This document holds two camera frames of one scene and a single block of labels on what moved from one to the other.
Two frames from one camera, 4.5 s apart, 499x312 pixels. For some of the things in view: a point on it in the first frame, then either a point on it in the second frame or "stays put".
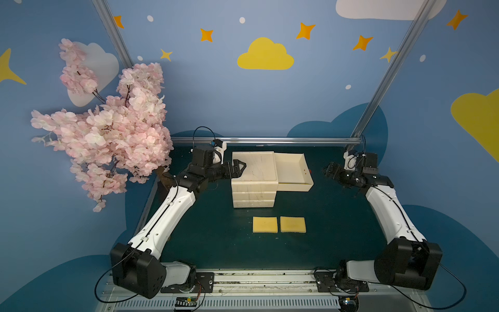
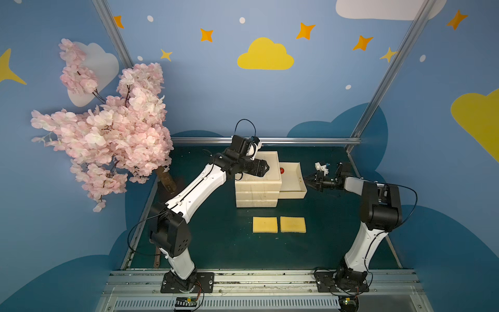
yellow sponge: (264, 224) stays put
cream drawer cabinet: (256, 186) stays put
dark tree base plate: (167, 181) stays put
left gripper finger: (236, 166) to (264, 166)
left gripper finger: (236, 170) to (264, 168)
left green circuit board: (186, 301) stays put
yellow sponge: (290, 224) stays put
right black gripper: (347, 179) to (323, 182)
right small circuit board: (349, 303) stays put
